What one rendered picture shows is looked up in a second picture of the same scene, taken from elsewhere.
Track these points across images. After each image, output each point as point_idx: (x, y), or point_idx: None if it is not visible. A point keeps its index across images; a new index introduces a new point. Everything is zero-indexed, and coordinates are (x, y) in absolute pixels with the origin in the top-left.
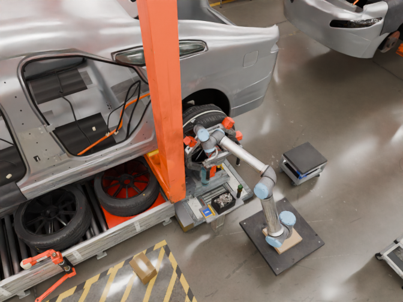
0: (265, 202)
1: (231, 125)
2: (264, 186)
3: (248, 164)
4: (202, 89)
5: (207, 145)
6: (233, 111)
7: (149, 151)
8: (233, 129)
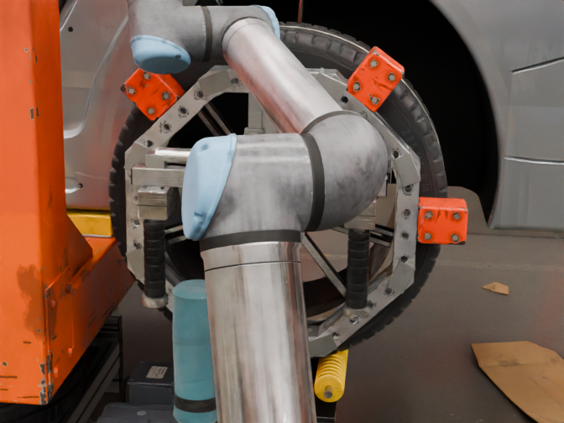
0: (216, 286)
1: (380, 85)
2: (223, 139)
3: (274, 117)
4: (419, 82)
5: (141, 11)
6: (518, 184)
7: None
8: (419, 158)
